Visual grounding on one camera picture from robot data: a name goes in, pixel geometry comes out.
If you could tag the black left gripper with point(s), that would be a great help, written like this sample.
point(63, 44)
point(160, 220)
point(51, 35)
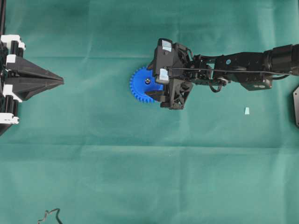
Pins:
point(16, 91)

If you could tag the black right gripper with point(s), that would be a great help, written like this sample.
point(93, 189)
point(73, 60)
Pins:
point(175, 93)

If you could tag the blue plastic gear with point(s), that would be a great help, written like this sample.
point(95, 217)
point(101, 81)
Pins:
point(138, 86)

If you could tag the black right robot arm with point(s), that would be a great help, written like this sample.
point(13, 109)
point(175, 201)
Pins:
point(253, 70)

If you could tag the green table cloth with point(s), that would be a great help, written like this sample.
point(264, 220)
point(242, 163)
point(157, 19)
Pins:
point(89, 148)

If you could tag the small pale tape piece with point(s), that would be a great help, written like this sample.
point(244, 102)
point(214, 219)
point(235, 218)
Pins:
point(246, 111)

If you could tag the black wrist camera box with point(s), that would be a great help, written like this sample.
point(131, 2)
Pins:
point(163, 59)

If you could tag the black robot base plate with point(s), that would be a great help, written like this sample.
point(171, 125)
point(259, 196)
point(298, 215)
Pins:
point(295, 97)

